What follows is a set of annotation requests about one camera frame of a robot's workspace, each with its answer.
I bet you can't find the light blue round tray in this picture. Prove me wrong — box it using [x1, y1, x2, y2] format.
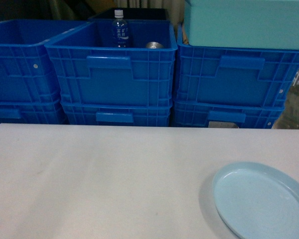
[212, 162, 299, 239]

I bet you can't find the blue crate bottom right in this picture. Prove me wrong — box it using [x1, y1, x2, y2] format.
[171, 101, 285, 128]

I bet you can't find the blue crate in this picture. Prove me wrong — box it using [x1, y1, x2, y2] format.
[173, 24, 299, 108]
[0, 100, 68, 124]
[0, 19, 84, 104]
[60, 101, 172, 127]
[171, 101, 285, 128]
[45, 19, 177, 107]

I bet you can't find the blue crate bottom middle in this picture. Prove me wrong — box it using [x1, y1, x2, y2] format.
[60, 101, 172, 127]

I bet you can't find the blue crate top right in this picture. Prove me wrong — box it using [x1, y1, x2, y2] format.
[173, 24, 299, 108]

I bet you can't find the silver metal can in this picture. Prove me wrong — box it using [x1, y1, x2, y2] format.
[146, 41, 164, 49]

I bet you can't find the blue crate top middle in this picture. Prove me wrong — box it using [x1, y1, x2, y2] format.
[45, 19, 177, 107]

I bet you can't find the clear water bottle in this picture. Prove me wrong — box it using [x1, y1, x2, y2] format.
[112, 9, 130, 48]

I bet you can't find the blue crate top left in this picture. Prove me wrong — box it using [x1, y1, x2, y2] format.
[0, 19, 84, 104]

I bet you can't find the blue crate bottom left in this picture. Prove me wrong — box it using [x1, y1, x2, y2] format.
[0, 100, 68, 124]

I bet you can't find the teal plastic bin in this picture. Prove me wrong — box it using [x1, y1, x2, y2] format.
[184, 0, 299, 50]

